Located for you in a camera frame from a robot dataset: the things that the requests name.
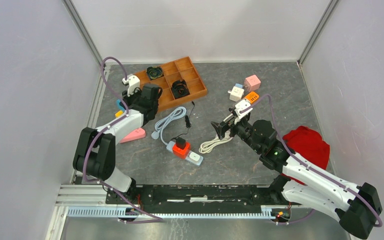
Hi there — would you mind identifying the white cable tray rail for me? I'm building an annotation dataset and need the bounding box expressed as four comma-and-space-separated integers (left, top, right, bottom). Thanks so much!
67, 206, 275, 220

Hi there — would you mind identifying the yellow cube socket adapter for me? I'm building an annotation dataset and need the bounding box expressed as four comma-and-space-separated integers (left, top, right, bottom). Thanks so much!
115, 110, 124, 118

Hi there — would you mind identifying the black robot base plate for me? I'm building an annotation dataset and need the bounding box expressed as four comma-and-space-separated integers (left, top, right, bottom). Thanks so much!
123, 175, 291, 215

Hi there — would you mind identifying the white power strip cable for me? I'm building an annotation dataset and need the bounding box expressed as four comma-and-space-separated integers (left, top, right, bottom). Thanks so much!
198, 114, 236, 155

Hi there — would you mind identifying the rolled green-patterned tie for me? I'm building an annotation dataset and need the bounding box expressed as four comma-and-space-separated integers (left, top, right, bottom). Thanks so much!
146, 66, 164, 81

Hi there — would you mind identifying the thin black cable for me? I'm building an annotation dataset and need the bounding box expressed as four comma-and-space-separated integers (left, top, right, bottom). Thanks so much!
170, 100, 197, 142

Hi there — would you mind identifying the light blue coiled cable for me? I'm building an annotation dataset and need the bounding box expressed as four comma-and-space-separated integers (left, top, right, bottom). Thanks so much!
150, 106, 187, 147

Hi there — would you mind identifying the rolled dark orange-patterned tie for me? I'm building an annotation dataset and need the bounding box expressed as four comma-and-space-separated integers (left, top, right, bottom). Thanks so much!
171, 79, 190, 99

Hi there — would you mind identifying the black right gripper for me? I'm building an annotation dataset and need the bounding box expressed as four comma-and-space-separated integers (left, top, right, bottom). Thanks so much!
211, 114, 262, 154

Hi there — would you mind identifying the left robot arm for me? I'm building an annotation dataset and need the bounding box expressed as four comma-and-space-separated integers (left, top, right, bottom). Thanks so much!
72, 83, 163, 204

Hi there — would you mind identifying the pink cube socket adapter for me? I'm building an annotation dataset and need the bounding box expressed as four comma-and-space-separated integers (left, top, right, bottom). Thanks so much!
243, 74, 261, 92

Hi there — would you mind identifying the orange power strip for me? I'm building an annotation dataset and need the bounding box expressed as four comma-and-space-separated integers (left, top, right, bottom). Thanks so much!
243, 91, 260, 105

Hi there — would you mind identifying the white cube socket adapter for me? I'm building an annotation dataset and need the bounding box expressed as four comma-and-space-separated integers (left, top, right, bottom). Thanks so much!
227, 86, 245, 102

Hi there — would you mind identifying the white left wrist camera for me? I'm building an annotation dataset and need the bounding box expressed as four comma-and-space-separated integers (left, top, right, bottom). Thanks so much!
122, 74, 140, 97

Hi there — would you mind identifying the red cube socket adapter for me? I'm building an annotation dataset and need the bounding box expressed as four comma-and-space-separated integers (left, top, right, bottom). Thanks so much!
172, 142, 191, 160

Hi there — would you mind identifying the pink triangular power strip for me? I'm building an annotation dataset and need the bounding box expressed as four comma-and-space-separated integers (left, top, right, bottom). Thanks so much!
119, 127, 146, 144

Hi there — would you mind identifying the light blue cube adapter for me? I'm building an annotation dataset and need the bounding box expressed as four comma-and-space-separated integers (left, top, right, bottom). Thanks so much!
234, 83, 243, 89

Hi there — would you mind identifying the blue square plug adapter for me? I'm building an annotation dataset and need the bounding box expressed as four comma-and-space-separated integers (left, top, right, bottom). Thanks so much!
116, 99, 126, 112

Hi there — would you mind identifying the black power adapter plug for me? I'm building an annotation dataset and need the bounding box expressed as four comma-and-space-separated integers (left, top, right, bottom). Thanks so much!
175, 137, 187, 150

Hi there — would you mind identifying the red cloth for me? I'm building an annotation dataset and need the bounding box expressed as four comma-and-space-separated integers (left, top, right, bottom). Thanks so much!
282, 125, 330, 170

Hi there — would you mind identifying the light blue power strip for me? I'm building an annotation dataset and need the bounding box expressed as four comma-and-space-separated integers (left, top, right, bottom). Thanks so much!
166, 141, 204, 166

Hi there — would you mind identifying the wooden compartment tray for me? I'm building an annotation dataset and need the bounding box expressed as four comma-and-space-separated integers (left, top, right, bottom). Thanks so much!
134, 56, 208, 112

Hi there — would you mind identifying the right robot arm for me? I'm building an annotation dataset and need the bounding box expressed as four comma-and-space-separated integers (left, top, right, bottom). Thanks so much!
211, 115, 383, 240

